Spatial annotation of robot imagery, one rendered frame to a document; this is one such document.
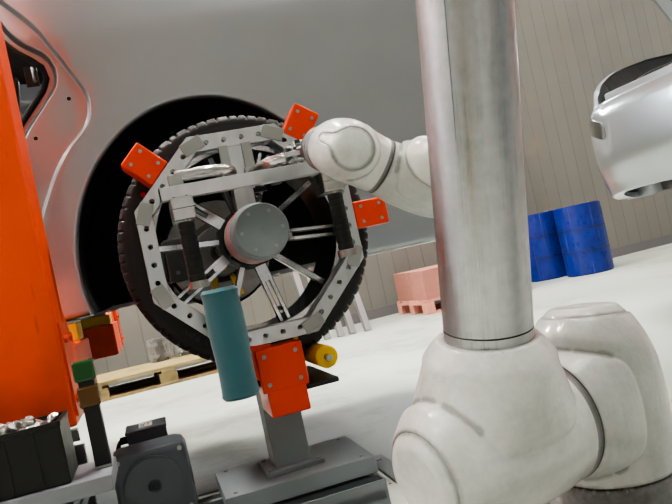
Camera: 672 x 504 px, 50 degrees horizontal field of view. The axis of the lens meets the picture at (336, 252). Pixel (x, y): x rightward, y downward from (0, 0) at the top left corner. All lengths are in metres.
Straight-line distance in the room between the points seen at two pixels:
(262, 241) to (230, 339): 0.23
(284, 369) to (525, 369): 1.11
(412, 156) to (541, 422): 0.58
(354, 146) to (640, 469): 0.62
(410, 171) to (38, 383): 0.90
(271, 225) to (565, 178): 8.66
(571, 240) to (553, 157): 1.84
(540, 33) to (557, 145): 1.53
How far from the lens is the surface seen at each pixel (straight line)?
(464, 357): 0.78
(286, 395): 1.83
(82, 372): 1.48
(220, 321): 1.67
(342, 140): 1.18
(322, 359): 1.86
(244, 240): 1.67
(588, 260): 8.59
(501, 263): 0.77
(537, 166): 9.93
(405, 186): 1.25
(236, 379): 1.69
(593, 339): 0.93
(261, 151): 1.95
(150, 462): 1.82
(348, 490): 1.94
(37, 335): 1.64
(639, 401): 0.95
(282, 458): 2.02
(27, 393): 1.66
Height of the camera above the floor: 0.74
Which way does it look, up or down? 1 degrees up
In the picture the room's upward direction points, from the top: 12 degrees counter-clockwise
